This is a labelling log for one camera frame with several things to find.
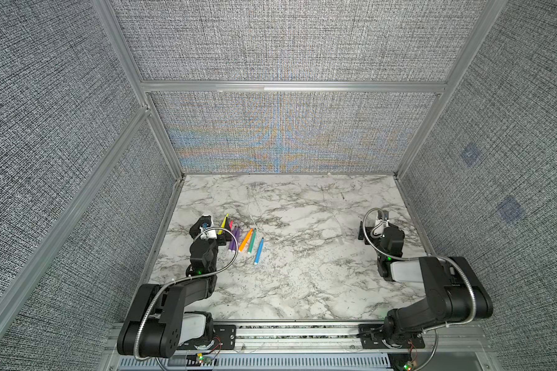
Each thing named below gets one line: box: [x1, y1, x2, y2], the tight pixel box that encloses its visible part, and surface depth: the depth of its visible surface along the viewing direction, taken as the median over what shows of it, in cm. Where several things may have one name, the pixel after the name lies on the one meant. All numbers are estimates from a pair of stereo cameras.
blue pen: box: [253, 237, 265, 266], surface depth 94 cm
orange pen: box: [238, 228, 254, 252], surface depth 97 cm
